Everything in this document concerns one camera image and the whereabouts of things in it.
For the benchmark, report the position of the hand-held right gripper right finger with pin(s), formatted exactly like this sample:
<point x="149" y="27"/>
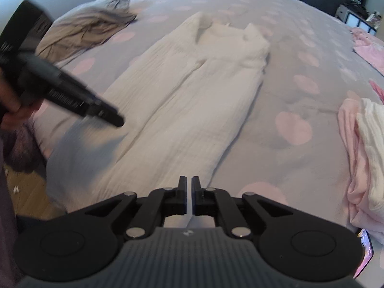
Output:
<point x="195" y="187"/>

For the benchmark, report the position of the grey crumpled garment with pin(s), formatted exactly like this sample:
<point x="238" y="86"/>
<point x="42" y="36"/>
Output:
<point x="78" y="27"/>

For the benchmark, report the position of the white bedside shelf unit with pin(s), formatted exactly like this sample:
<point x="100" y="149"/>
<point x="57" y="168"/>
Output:
<point x="357" y="18"/>

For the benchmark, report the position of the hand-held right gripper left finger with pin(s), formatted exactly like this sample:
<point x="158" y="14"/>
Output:
<point x="182" y="187"/>

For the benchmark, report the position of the smartphone with lit screen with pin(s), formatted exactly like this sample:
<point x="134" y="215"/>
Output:
<point x="364" y="255"/>

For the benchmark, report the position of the white paper scrap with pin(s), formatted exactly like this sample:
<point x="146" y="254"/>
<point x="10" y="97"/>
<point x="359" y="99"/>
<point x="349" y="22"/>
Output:
<point x="15" y="189"/>

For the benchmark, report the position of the white textured shirt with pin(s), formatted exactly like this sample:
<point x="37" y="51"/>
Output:
<point x="192" y="102"/>

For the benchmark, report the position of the purple fluffy rug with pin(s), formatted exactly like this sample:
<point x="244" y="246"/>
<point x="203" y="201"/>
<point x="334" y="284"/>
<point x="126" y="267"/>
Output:
<point x="24" y="150"/>

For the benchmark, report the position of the person's left hand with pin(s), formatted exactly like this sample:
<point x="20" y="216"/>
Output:
<point x="10" y="99"/>

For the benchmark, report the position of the pink and white clothes pile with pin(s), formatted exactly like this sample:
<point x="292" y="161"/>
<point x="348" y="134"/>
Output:
<point x="357" y="180"/>

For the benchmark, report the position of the light pink printed garment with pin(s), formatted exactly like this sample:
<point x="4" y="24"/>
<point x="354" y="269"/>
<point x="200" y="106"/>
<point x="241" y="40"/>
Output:
<point x="370" y="48"/>

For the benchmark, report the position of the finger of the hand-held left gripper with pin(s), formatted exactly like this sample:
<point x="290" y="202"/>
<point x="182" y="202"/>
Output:
<point x="109" y="114"/>

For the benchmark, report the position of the white crinkled garment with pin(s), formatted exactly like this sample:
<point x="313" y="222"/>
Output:
<point x="375" y="144"/>

